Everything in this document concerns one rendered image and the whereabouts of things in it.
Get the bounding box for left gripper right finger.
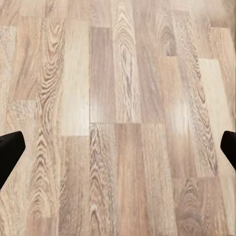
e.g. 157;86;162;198
220;131;236;170

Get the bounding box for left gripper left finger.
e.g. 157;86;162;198
0;131;26;189

